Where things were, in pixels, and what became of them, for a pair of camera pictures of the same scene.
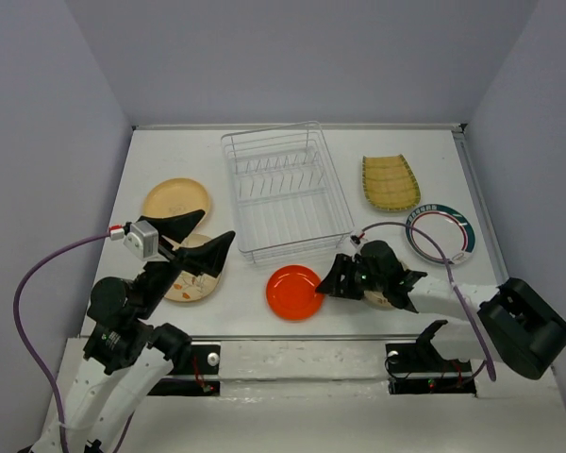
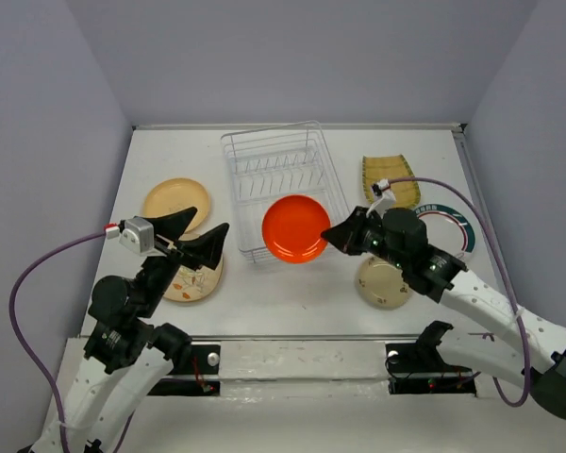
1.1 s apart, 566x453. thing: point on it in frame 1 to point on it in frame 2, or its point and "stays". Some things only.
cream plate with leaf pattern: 190,287 stays
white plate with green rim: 448,226 stays
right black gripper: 343,264 to 346,235
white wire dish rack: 290,199 stays
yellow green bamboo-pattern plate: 390,183 stays
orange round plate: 291,295 to 292,226
